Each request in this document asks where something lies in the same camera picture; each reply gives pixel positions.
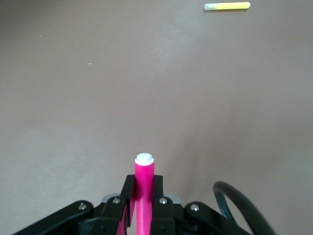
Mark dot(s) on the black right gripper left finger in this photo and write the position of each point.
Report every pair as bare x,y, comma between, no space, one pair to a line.
113,213

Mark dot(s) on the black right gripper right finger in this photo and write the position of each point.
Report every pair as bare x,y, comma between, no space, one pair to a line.
162,215

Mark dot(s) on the pink marker pen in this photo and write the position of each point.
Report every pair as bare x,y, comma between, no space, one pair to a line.
144,186

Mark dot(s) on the yellow marker pen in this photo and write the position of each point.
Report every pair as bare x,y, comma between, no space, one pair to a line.
230,6

